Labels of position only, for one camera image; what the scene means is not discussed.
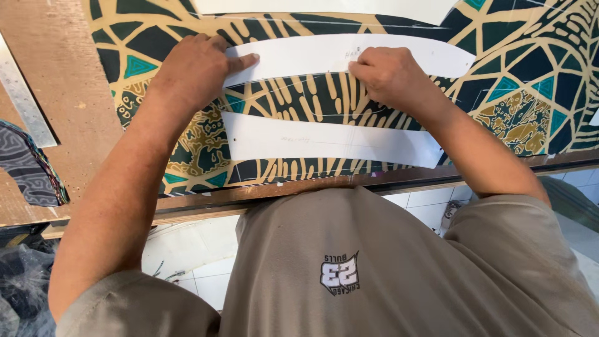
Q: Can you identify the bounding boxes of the person's right hand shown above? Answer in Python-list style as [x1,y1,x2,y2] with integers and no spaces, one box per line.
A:
[347,46,433,116]

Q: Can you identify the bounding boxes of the person's left hand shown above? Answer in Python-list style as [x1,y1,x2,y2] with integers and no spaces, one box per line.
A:
[155,33,261,106]

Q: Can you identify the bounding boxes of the curved white paper pattern piece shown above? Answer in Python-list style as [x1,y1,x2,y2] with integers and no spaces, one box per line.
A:
[222,33,476,89]

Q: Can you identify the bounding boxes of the large white paper pattern piece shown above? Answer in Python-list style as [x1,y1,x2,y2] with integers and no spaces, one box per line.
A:
[191,0,461,26]

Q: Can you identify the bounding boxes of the long white paper pattern piece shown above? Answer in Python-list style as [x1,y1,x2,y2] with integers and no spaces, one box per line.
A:
[220,111,444,169]

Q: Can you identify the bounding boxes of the green and tan batik fabric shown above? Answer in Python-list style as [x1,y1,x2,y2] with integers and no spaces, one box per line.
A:
[87,0,599,196]

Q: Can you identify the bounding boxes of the person's tan t-shirt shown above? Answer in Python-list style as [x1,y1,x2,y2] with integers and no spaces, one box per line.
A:
[55,186,599,337]

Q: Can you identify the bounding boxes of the metal ruler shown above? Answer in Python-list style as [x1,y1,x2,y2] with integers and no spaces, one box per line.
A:
[0,33,59,149]

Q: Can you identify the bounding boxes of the grey patterned fabric scraps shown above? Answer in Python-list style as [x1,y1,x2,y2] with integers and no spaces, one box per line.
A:
[0,119,71,208]

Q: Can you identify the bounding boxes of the black plastic bag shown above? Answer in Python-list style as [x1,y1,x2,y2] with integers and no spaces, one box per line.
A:
[0,243,58,337]

